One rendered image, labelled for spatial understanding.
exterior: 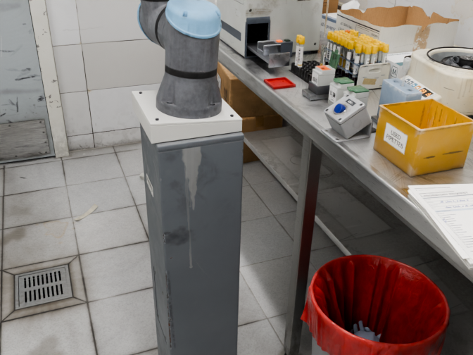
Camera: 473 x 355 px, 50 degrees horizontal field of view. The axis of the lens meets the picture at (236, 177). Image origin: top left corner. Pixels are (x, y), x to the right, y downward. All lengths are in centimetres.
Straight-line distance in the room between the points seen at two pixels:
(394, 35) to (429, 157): 61
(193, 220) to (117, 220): 124
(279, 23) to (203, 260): 81
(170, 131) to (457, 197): 58
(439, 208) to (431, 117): 30
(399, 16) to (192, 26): 96
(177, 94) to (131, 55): 186
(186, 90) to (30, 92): 188
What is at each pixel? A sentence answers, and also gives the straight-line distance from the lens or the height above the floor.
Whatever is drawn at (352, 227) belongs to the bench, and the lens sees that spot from 195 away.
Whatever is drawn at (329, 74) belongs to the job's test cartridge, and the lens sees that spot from 137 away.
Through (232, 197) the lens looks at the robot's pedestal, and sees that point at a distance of 122.
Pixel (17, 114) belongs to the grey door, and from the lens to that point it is 297.
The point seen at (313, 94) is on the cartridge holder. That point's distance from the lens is 137.
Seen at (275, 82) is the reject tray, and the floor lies 88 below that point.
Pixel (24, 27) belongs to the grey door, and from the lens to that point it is 283.
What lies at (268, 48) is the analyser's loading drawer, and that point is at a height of 94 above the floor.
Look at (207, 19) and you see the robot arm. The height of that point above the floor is 112.
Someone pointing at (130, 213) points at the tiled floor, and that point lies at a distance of 248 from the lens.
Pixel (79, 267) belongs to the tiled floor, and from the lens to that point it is 220.
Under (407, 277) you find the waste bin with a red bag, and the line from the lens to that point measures 153.
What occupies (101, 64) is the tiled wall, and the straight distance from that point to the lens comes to 296.
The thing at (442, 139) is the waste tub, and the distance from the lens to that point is 105.
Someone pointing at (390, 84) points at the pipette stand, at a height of 97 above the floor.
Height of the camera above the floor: 136
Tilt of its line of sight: 30 degrees down
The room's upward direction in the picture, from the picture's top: 1 degrees clockwise
